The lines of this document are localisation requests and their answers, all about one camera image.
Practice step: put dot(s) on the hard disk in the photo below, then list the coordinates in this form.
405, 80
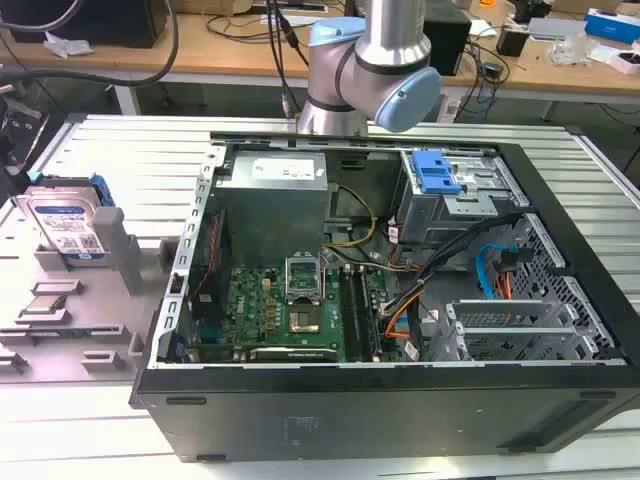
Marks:
60, 225

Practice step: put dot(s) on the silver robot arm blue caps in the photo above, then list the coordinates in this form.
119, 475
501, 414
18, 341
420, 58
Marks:
350, 80

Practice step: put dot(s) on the metal disk bay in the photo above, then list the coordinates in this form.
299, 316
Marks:
450, 205

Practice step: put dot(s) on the crumpled white paper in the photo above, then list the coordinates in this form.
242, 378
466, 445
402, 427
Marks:
67, 45

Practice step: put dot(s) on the large black box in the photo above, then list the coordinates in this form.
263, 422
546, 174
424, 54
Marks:
100, 25

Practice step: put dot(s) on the grey parts rack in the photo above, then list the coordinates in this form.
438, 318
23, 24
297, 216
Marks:
100, 300

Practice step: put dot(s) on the wooden desk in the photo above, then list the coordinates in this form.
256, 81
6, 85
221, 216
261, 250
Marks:
225, 55

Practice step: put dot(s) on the grey power supply unit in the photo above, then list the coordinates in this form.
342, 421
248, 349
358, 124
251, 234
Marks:
270, 210

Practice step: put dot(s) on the green motherboard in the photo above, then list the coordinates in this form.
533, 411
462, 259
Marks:
250, 300

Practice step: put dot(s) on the CPU socket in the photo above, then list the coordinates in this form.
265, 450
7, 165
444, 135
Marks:
304, 321

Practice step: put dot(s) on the black graphics card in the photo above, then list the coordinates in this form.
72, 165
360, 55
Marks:
295, 354

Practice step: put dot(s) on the blue plastic bay latch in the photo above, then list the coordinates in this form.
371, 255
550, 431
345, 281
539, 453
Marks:
435, 177

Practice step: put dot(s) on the black open PC case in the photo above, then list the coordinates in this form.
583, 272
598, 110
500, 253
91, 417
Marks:
350, 415

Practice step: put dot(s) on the black desktop tower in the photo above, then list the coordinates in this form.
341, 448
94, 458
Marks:
450, 45

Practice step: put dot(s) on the small black box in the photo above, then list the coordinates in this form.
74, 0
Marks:
511, 42

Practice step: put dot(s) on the flat grey box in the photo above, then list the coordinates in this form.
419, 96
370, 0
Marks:
555, 29

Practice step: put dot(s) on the clear plastic bags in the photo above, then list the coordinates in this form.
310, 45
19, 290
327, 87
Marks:
575, 50

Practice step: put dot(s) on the blue cardboard box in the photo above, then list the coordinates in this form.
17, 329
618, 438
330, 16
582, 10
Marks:
612, 22

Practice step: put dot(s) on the white open box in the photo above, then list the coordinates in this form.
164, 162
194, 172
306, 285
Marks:
625, 60

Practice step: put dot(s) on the silver expansion bracket frame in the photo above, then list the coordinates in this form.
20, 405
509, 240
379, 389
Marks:
505, 330

